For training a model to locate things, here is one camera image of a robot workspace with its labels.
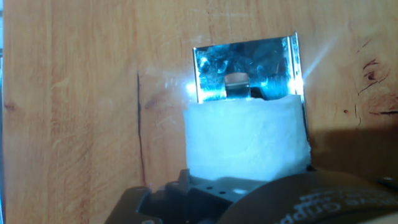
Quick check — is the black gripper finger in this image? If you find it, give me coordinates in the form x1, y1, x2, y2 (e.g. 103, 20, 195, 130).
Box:
104, 169, 268, 224

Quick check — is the white toilet paper roll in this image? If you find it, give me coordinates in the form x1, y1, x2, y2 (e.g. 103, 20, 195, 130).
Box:
182, 95, 312, 183

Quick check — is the shiny metal roll holder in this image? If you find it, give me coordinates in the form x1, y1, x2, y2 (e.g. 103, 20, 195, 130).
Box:
192, 30, 312, 146

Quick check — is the glossy wooden board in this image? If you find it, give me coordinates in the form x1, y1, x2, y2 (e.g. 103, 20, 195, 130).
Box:
0, 0, 398, 224

